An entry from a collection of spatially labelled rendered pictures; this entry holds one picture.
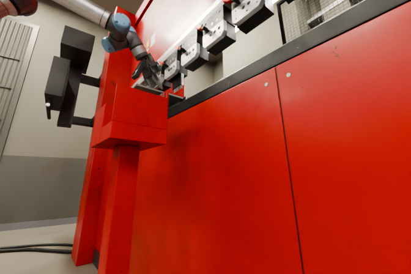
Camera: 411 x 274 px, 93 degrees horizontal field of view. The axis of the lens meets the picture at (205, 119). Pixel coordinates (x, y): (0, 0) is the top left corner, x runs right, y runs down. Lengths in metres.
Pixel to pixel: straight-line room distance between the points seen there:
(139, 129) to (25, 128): 3.19
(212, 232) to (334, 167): 0.37
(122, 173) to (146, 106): 0.20
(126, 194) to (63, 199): 2.97
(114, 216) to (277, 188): 0.42
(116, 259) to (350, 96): 0.64
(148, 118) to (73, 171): 3.03
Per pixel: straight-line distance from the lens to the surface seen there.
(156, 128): 0.59
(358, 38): 0.48
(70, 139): 3.64
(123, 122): 0.56
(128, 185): 0.62
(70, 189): 3.57
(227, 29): 0.98
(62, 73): 2.12
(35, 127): 3.69
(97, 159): 1.83
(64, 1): 1.06
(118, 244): 0.64
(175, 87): 1.22
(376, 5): 0.51
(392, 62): 0.45
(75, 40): 2.32
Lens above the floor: 0.56
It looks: 17 degrees up
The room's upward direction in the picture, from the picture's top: 1 degrees counter-clockwise
